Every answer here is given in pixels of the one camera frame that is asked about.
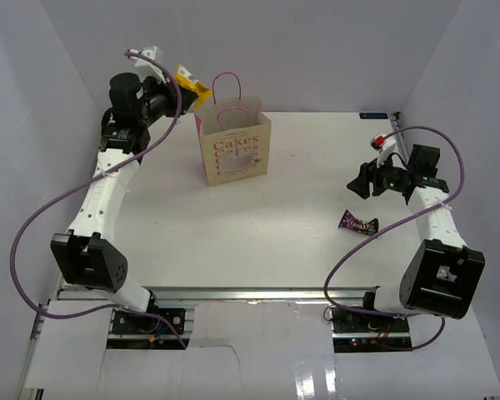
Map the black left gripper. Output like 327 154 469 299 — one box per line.
136 72 197 127

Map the yellow snack bar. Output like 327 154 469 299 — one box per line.
175 63 213 109

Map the purple chocolate pack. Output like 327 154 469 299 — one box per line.
337 209 379 237

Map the paper bag with pink handles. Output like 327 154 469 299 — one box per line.
194 93 272 187

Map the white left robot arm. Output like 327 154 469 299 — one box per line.
51 72 197 333

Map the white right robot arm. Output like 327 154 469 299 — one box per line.
347 137 485 333

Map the blue label right corner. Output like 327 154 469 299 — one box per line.
359 112 388 120

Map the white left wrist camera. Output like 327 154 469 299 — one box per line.
127 46 167 83

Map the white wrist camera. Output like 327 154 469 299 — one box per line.
370 134 397 167
127 46 167 83

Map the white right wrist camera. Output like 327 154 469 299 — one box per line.
370 134 397 167

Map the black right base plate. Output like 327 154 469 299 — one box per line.
323 306 413 354

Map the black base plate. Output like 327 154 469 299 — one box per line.
107 307 189 350
323 306 413 354

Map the aluminium front rail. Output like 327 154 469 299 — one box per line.
57 286 373 303

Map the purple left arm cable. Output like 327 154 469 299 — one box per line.
10 49 191 349

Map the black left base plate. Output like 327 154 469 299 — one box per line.
107 307 189 350

